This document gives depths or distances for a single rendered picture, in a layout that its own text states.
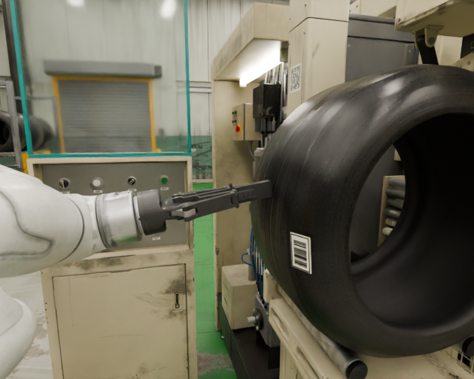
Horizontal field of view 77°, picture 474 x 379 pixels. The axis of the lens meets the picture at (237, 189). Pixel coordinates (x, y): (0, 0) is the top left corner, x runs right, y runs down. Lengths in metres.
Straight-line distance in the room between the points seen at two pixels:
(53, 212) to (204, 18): 10.19
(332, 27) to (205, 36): 9.41
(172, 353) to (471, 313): 1.07
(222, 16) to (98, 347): 9.89
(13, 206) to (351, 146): 0.43
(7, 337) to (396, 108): 0.88
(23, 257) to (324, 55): 0.83
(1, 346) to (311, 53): 1.00
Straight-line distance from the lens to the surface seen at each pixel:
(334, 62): 0.95
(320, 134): 0.51
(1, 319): 0.87
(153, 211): 0.50
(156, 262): 1.24
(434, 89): 0.59
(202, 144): 9.77
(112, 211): 0.50
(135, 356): 1.44
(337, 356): 0.71
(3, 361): 0.86
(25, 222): 0.34
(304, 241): 0.49
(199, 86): 9.96
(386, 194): 1.23
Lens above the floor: 1.34
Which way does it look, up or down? 10 degrees down
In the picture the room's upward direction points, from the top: straight up
